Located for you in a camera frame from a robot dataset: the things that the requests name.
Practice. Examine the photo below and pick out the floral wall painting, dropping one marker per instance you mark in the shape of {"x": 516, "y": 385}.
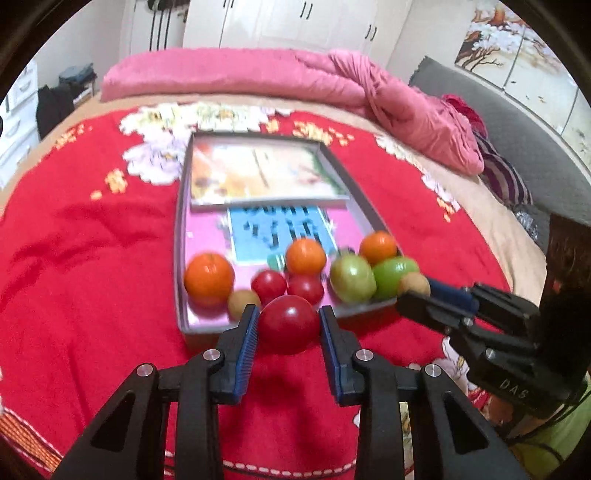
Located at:
{"x": 521, "y": 55}

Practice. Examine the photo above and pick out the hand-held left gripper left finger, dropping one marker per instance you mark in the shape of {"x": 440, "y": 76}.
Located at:
{"x": 247, "y": 350}

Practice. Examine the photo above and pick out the red floral blanket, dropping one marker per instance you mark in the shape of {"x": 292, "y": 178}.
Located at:
{"x": 92, "y": 254}

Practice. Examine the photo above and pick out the green round fruit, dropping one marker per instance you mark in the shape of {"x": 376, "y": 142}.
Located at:
{"x": 397, "y": 274}
{"x": 353, "y": 278}

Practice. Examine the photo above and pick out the striped pillow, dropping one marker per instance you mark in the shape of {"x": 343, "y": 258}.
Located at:
{"x": 503, "y": 177}

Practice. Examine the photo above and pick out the white wardrobe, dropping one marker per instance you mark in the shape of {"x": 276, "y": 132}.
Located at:
{"x": 277, "y": 23}

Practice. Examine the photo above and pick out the pink cover book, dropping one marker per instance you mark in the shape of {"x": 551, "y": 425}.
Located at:
{"x": 207, "y": 235}

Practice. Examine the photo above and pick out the black bag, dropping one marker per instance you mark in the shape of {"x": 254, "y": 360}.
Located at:
{"x": 55, "y": 110}

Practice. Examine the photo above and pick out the grey cardboard box tray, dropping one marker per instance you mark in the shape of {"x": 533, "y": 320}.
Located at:
{"x": 351, "y": 184}

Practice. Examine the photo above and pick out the grey headboard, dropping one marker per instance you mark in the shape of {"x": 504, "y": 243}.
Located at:
{"x": 508, "y": 120}

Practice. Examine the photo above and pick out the red cherry tomato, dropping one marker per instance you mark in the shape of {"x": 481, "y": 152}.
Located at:
{"x": 268, "y": 286}
{"x": 288, "y": 324}
{"x": 305, "y": 288}

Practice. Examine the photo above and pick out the small green-brown jujube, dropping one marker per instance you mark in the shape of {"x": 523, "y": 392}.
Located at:
{"x": 240, "y": 302}
{"x": 414, "y": 284}

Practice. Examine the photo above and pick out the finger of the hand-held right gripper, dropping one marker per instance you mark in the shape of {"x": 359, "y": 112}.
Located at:
{"x": 425, "y": 309}
{"x": 450, "y": 294}

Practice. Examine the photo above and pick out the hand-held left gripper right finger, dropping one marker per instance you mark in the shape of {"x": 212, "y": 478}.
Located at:
{"x": 332, "y": 355}

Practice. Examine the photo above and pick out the red cloth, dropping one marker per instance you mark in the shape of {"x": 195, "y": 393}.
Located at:
{"x": 461, "y": 108}

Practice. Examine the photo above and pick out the pink quilt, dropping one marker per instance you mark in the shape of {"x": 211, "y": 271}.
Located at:
{"x": 231, "y": 74}

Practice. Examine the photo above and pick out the person's right forearm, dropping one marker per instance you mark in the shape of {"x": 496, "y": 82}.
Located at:
{"x": 554, "y": 447}

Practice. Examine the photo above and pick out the orange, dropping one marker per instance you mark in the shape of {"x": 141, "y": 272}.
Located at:
{"x": 378, "y": 247}
{"x": 208, "y": 279}
{"x": 305, "y": 256}

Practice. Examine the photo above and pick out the large white drawer cabinet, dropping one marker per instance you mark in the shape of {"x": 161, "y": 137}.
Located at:
{"x": 16, "y": 143}

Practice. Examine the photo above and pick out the sunflower cover book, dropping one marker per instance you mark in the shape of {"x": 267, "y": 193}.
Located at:
{"x": 268, "y": 170}

